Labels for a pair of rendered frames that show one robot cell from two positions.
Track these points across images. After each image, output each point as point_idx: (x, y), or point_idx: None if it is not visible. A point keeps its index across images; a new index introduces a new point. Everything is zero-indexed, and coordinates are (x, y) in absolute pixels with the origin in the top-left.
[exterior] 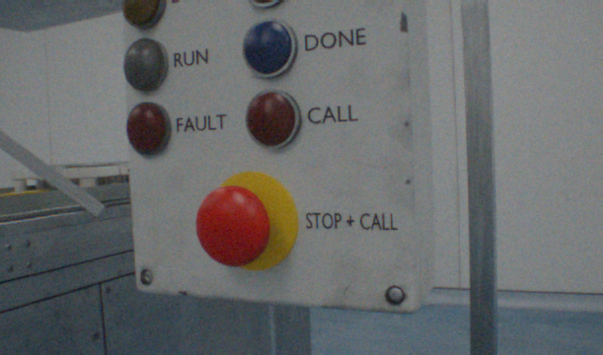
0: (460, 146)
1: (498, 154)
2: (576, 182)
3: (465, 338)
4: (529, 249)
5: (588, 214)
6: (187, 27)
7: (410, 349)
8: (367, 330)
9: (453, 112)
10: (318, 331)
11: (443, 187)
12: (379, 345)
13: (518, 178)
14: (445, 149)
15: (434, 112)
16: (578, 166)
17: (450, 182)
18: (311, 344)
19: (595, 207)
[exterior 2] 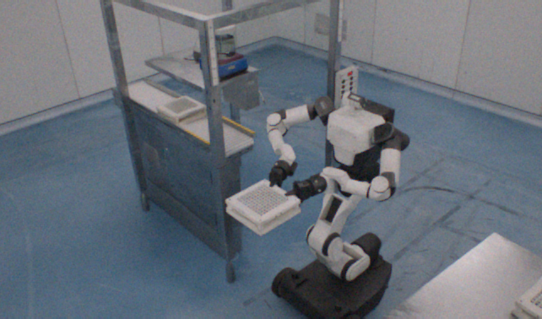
0: (62, 19)
1: (84, 19)
2: (125, 27)
3: (121, 121)
4: (110, 67)
5: (132, 41)
6: (345, 88)
7: (112, 135)
8: (74, 137)
9: (54, 0)
10: (52, 150)
11: (58, 45)
12: (96, 140)
13: (97, 31)
14: (54, 23)
15: (43, 2)
16: (124, 18)
17: (62, 42)
18: (67, 156)
19: (135, 37)
